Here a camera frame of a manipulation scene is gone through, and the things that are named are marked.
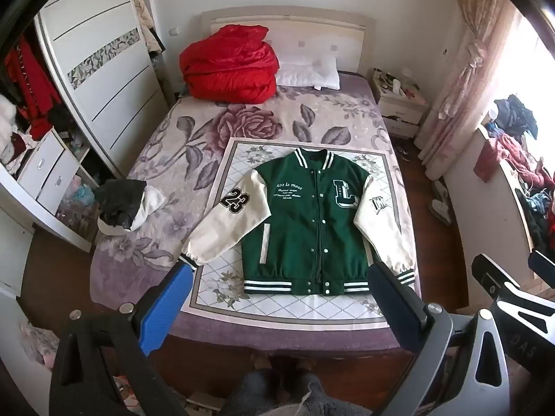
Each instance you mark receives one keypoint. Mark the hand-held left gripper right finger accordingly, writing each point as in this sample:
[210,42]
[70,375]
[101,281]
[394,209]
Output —
[392,307]

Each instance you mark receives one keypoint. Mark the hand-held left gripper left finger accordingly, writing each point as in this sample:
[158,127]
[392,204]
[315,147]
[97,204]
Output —
[167,307]

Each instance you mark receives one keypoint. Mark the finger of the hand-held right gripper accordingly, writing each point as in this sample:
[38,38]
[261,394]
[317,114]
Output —
[542,264]
[492,275]

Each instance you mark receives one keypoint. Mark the black clothes pile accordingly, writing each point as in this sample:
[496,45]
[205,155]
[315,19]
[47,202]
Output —
[516,115]

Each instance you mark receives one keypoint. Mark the white fluffy clothes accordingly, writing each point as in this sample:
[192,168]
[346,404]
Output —
[6,130]

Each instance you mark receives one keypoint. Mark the red clothes in wardrobe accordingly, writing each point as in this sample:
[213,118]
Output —
[30,86]

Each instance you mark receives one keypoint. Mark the white slipper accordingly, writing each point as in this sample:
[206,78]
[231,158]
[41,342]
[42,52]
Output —
[441,213]
[441,190]

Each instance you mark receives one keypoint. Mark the white floral quilted mat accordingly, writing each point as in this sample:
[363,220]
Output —
[303,308]

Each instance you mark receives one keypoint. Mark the white cloth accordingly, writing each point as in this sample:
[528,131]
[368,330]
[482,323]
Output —
[151,203]

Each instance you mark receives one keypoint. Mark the black cloth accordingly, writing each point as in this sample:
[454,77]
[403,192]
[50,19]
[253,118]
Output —
[121,199]

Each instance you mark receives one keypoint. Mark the maroon sweater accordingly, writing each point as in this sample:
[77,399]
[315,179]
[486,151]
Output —
[507,151]

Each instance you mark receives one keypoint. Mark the person's grey trouser legs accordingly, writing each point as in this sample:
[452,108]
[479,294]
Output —
[277,394]

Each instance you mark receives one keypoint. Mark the dark sneaker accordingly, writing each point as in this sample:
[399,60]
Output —
[404,154]

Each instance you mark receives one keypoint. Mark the white drawer unit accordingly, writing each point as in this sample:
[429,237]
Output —
[47,169]

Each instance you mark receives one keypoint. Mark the white bedside table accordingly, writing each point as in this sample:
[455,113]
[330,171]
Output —
[401,110]

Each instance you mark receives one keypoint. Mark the window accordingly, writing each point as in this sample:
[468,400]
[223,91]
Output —
[540,73]

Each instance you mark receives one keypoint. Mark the pink patterned curtain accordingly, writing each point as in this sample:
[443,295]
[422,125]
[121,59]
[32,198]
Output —
[464,73]

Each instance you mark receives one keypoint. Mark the clutter of small toiletries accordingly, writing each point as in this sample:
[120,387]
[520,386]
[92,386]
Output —
[396,83]

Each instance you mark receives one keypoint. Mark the white sliding-door wardrobe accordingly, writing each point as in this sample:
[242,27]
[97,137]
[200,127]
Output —
[108,73]

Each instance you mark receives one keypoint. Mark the red quilt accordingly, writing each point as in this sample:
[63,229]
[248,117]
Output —
[230,69]

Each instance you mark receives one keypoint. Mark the white pillow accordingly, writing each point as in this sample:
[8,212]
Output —
[308,73]

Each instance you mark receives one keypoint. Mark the beige bed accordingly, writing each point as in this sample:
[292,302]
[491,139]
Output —
[303,34]

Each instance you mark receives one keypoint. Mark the cream plush coat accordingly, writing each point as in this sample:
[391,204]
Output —
[145,13]

